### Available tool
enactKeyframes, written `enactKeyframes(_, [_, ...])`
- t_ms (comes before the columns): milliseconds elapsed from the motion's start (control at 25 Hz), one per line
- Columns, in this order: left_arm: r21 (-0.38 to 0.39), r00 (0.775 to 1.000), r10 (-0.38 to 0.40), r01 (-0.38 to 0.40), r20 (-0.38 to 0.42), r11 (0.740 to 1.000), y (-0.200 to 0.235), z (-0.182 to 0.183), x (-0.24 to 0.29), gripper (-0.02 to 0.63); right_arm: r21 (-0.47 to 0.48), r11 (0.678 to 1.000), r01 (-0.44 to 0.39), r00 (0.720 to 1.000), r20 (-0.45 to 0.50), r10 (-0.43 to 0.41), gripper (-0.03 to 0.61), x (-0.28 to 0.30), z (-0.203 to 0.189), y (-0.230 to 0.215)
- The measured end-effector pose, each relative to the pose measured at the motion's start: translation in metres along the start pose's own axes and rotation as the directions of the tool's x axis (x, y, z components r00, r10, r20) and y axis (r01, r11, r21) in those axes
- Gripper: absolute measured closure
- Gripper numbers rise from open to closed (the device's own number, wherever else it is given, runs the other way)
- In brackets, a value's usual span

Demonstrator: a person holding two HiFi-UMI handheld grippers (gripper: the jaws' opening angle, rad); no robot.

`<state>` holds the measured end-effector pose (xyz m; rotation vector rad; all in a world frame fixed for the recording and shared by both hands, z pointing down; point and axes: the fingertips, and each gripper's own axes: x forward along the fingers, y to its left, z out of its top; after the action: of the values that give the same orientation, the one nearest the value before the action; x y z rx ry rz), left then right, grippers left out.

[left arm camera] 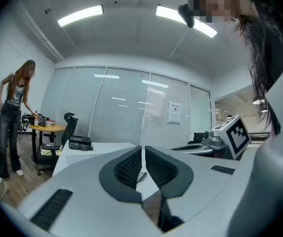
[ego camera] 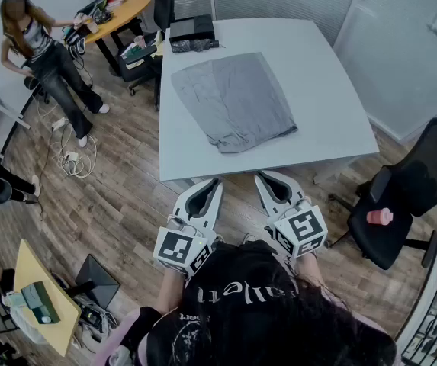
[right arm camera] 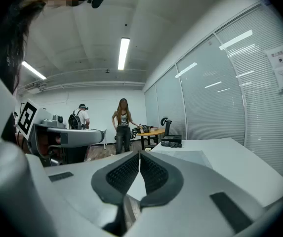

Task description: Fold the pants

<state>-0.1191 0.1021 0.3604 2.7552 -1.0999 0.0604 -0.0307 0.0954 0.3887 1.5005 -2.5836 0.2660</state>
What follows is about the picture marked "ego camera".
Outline person's right forearm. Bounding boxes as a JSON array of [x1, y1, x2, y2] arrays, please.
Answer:
[[297, 250, 326, 284]]

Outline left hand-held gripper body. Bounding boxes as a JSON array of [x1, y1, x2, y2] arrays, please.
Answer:
[[153, 213, 219, 278]]

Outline person's black printed shirt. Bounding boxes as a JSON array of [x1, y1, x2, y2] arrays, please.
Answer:
[[92, 239, 398, 366]]

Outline person's left forearm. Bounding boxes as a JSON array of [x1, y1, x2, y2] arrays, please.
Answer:
[[154, 268, 189, 316]]

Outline black mesh office chair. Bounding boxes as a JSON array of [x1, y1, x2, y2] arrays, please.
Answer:
[[327, 115, 437, 271]]

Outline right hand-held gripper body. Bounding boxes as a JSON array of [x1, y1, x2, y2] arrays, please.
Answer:
[[266, 199, 329, 260]]

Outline small yellow table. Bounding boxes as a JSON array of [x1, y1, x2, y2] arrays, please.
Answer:
[[13, 238, 82, 358]]

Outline dark folded umbrella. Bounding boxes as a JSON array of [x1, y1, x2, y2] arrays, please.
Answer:
[[169, 39, 222, 55]]

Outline black flat panel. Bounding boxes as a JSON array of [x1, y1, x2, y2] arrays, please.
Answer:
[[74, 253, 122, 311]]

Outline pink cup with lid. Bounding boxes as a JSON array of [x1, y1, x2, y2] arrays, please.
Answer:
[[366, 207, 395, 226]]

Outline white desk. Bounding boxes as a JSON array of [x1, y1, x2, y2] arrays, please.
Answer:
[[0, 77, 33, 156]]

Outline round orange table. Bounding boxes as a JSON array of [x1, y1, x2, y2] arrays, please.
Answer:
[[76, 0, 153, 76]]

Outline black box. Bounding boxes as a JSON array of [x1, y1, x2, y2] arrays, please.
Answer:
[[169, 13, 216, 44]]

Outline grey pants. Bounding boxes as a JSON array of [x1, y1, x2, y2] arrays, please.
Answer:
[[170, 51, 299, 155]]

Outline black phone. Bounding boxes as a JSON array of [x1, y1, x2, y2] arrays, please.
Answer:
[[368, 165, 394, 206]]

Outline white cable bundle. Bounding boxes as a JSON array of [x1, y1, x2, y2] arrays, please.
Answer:
[[48, 122, 99, 179]]

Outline dark green box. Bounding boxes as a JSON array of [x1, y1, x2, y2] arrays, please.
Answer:
[[20, 280, 62, 326]]

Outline black office chair with clutter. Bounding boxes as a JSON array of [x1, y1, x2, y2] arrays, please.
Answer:
[[117, 0, 176, 98]]

